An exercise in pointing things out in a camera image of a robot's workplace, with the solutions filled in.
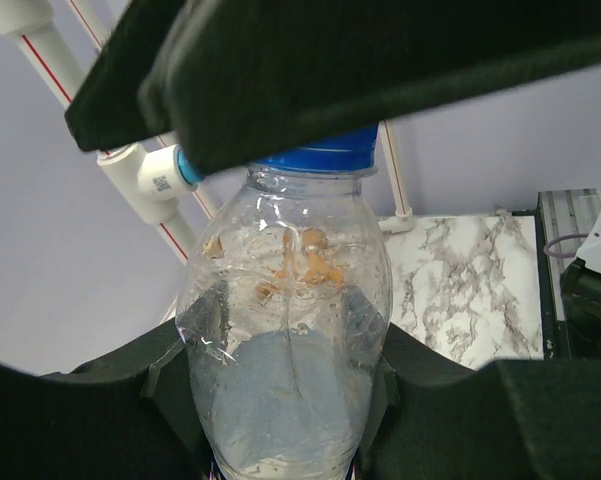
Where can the blue bottle cap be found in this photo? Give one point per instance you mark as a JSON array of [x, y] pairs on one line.
[[350, 152]]

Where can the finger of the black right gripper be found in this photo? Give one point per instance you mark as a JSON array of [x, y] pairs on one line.
[[117, 104], [239, 80]]

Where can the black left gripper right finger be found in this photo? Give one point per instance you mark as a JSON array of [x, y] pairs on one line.
[[510, 419]]

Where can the white PVC pipe frame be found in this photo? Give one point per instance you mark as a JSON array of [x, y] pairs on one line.
[[151, 182]]

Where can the blue plastic faucet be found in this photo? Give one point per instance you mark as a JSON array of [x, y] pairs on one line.
[[188, 172]]

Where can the clear bottle blue label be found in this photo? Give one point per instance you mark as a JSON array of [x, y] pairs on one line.
[[283, 388]]

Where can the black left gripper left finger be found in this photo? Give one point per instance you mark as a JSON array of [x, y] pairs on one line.
[[128, 414]]

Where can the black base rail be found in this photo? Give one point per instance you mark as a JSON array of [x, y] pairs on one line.
[[554, 339]]

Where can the orange plastic faucet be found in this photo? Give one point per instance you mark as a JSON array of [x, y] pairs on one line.
[[307, 264]]

